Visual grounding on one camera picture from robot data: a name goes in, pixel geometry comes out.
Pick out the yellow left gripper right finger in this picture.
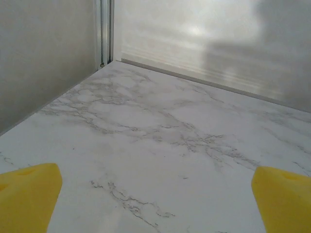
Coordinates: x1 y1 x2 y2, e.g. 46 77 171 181
251 166 311 233

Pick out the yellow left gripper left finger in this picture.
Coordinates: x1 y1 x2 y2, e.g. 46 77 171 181
0 163 63 233

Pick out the aluminium frame rail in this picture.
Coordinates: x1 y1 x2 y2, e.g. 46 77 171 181
121 58 311 111

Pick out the aluminium frame post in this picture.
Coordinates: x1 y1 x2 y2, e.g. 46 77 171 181
93 0 115 68

